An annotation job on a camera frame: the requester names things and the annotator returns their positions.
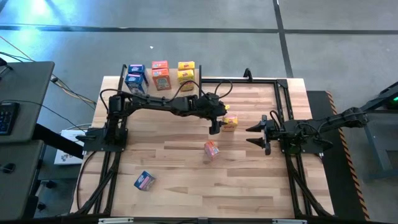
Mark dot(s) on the black metal table frame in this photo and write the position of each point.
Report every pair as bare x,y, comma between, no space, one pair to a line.
242,81

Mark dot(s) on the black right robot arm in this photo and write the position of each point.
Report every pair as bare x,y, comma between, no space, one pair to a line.
335,121

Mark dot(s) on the black hazard-striped floor mat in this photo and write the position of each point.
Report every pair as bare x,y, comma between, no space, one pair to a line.
339,174

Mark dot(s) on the blue Frosted Flakes cereal box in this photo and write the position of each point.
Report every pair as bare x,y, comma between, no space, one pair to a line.
145,180
135,84
136,68

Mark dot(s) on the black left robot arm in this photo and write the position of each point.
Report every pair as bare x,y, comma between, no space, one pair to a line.
155,104

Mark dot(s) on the black caster wheel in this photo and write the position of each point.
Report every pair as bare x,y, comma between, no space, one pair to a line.
41,206
49,184

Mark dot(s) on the white printed box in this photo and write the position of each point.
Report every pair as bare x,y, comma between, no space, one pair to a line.
66,157

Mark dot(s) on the grey desk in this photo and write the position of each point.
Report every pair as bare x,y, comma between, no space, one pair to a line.
18,186
28,90

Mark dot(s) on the black desk support beam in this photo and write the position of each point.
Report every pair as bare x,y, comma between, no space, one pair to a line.
59,141

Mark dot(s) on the black keyboard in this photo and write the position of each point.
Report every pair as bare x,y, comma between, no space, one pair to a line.
7,119

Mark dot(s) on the black clamp bracket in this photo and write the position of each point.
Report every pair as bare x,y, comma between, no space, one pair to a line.
247,74

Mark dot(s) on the yellow Corn Pops cereal box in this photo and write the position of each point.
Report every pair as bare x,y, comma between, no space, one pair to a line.
185,76
186,65
230,124

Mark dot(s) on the yellow tape tag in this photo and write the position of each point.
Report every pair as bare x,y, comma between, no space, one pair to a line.
227,107

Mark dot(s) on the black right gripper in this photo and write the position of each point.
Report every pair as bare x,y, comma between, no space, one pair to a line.
275,133

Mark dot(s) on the dark neighbouring station frame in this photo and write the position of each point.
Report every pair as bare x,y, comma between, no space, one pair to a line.
382,96

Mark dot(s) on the silver bracket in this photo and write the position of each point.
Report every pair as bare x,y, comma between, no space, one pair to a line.
289,221
116,221

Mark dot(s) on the orange Mini Wheats cereal box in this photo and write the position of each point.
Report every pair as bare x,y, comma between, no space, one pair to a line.
211,150
160,64
161,80

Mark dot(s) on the black computer mouse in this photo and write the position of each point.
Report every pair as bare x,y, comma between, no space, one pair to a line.
8,168

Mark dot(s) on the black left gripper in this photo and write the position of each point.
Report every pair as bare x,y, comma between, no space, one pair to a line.
213,107

